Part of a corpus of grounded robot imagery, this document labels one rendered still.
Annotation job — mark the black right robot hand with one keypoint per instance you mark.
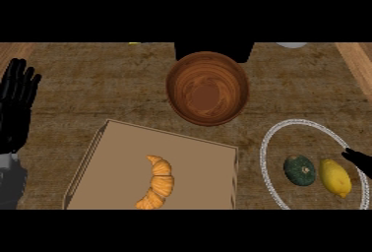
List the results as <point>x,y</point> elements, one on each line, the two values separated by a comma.
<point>360,160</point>

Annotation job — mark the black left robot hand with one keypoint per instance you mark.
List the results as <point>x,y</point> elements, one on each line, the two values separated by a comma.
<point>15,98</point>

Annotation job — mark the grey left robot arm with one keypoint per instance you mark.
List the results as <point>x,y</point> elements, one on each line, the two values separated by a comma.
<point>10,180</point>

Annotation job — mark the yellow lemon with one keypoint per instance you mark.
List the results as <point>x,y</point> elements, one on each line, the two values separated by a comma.
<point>335,178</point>

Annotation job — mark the brown wooden bowl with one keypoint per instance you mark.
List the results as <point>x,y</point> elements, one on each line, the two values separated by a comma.
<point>207,88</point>

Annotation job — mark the dark green squash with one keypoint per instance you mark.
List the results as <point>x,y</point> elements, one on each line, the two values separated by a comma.
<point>298,170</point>

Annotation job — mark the tan wooden cutting board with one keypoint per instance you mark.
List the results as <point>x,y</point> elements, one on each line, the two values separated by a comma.
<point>155,170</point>

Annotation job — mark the pale grey round object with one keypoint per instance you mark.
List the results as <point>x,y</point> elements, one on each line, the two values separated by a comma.
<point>291,44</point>

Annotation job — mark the golden croissant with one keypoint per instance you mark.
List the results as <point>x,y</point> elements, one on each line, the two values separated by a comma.
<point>158,182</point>

